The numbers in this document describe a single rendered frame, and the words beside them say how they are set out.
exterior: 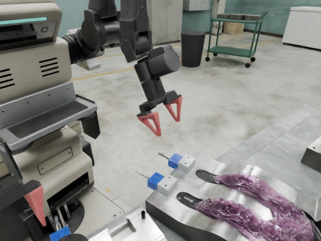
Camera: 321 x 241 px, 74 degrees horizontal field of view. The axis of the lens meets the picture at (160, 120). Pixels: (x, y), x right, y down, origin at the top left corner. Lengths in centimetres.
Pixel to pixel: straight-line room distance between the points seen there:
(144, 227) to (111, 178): 137
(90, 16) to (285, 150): 83
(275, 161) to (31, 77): 85
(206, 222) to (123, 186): 131
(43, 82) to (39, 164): 26
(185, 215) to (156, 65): 38
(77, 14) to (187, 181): 538
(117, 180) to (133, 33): 145
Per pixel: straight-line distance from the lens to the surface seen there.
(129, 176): 187
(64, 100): 72
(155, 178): 65
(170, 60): 54
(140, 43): 58
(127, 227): 57
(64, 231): 63
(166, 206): 60
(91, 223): 131
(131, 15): 57
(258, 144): 97
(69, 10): 575
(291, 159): 94
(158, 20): 611
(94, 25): 64
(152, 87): 58
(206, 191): 64
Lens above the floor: 134
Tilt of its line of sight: 32 degrees down
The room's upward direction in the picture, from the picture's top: straight up
